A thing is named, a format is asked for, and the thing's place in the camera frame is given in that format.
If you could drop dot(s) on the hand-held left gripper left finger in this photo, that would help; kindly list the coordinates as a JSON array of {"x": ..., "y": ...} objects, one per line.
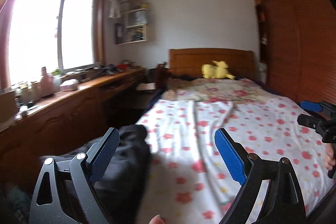
[{"x": 105, "y": 150}]

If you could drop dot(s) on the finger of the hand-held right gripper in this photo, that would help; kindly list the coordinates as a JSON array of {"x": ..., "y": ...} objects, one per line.
[
  {"x": 308, "y": 121},
  {"x": 311, "y": 106}
]

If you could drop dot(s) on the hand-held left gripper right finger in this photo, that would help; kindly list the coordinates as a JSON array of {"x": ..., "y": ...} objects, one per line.
[{"x": 231, "y": 158}]

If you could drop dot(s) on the black jacket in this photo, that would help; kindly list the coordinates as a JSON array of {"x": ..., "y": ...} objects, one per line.
[{"x": 128, "y": 161}]

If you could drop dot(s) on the person's right hand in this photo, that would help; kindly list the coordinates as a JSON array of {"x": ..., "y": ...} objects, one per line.
[{"x": 329, "y": 158}]

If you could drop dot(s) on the person's left hand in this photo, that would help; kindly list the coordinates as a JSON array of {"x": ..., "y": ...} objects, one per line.
[{"x": 157, "y": 220}]

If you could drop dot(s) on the long wooden desk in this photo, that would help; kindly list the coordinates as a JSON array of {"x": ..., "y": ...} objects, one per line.
[{"x": 65, "y": 113}]

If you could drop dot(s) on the bed with floral sheet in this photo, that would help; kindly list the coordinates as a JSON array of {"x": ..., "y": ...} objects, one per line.
[{"x": 183, "y": 119}]

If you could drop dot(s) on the wooden slatted wardrobe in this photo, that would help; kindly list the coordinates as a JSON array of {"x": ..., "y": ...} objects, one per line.
[{"x": 288, "y": 43}]

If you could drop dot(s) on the white tissue box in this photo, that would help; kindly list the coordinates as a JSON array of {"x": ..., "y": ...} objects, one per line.
[{"x": 69, "y": 85}]

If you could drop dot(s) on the black device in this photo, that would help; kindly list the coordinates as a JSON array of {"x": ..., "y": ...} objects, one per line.
[{"x": 110, "y": 70}]

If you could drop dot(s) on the red bowl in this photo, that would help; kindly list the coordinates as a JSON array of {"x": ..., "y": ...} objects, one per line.
[{"x": 121, "y": 66}]

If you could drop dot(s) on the green capped bottle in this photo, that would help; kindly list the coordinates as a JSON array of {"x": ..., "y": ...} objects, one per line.
[{"x": 57, "y": 78}]

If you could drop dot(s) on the yellow plush toy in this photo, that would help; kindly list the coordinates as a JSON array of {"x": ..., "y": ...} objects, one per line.
[{"x": 215, "y": 71}]

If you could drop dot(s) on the pink bottle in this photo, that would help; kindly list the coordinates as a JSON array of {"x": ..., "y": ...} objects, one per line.
[{"x": 46, "y": 83}]

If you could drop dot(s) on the wooden chair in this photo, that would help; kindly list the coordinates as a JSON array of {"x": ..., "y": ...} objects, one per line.
[{"x": 161, "y": 74}]

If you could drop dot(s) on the cardboard box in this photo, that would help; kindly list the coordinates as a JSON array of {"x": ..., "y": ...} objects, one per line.
[{"x": 8, "y": 109}]

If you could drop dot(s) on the wooden bed headboard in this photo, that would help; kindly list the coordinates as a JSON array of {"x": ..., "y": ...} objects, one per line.
[{"x": 183, "y": 61}]

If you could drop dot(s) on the black binder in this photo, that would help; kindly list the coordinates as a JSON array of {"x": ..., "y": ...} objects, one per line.
[{"x": 118, "y": 33}]

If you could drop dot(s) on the window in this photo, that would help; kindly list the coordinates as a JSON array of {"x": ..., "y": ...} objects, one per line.
[{"x": 76, "y": 29}]

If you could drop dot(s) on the white paper bag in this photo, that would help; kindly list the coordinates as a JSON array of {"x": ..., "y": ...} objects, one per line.
[{"x": 138, "y": 18}]

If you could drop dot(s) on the yellow cup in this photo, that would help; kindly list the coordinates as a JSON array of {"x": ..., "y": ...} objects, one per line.
[{"x": 145, "y": 5}]

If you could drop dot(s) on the white wall shelf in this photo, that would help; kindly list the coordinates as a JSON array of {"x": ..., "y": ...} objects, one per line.
[{"x": 148, "y": 35}]

